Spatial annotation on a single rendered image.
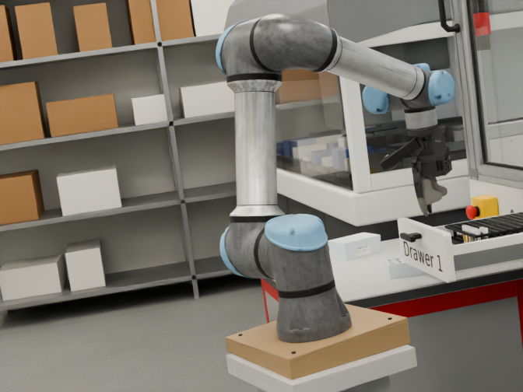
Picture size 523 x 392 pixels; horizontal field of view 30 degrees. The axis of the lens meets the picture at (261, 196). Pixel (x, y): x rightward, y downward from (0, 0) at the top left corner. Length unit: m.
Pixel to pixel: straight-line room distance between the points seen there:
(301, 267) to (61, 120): 4.17
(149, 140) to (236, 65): 4.34
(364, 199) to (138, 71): 3.46
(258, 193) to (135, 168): 4.37
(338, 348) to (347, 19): 1.41
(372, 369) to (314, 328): 0.13
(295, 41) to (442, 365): 0.96
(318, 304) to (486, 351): 0.74
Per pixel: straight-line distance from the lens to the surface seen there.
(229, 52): 2.04
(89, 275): 6.02
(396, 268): 2.51
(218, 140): 6.37
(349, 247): 2.80
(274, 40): 1.95
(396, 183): 3.11
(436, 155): 2.35
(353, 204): 3.07
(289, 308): 1.92
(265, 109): 2.02
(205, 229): 6.42
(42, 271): 6.07
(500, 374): 2.57
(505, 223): 2.35
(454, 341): 2.50
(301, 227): 1.88
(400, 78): 2.11
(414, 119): 2.35
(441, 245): 2.17
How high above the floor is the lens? 1.34
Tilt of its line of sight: 8 degrees down
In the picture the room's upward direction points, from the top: 8 degrees counter-clockwise
